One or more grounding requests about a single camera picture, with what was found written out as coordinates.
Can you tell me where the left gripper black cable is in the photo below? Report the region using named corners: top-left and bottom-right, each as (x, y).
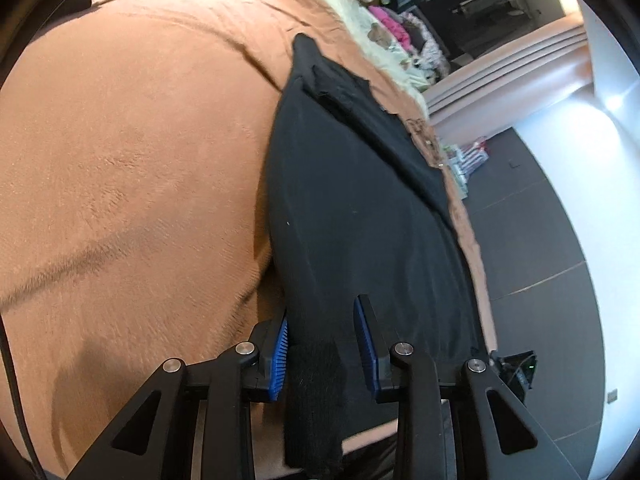
top-left (0, 310), bottom-right (44, 480)

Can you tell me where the black long-sleeve shirt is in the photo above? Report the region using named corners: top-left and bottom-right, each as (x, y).
top-left (262, 34), bottom-right (489, 480)

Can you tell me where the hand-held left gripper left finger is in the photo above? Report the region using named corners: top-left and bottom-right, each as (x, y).
top-left (65, 310), bottom-right (291, 480)

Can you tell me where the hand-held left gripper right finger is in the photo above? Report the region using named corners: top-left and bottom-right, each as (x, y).
top-left (352, 294), bottom-right (583, 480)

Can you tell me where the brown blanket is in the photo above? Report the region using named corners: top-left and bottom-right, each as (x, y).
top-left (0, 0), bottom-right (501, 480)

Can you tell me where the pink curtain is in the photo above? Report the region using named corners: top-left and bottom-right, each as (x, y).
top-left (425, 15), bottom-right (594, 129)

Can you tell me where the pink cloth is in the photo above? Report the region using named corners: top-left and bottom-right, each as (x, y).
top-left (370, 5), bottom-right (409, 47)

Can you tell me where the white nightstand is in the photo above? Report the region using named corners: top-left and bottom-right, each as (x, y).
top-left (442, 141), bottom-right (489, 202)

